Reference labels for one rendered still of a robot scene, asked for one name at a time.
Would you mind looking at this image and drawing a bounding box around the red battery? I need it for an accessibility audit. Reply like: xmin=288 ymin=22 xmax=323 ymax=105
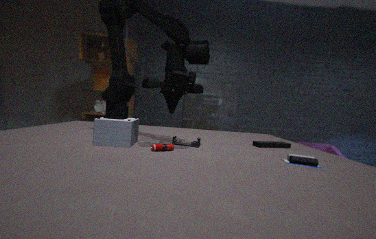
xmin=151 ymin=144 xmax=174 ymax=152

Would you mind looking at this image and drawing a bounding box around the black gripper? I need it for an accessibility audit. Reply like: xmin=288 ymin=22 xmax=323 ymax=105
xmin=142 ymin=62 xmax=203 ymax=114

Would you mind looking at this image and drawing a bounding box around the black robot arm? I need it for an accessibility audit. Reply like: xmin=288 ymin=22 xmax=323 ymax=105
xmin=98 ymin=0 xmax=210 ymax=120

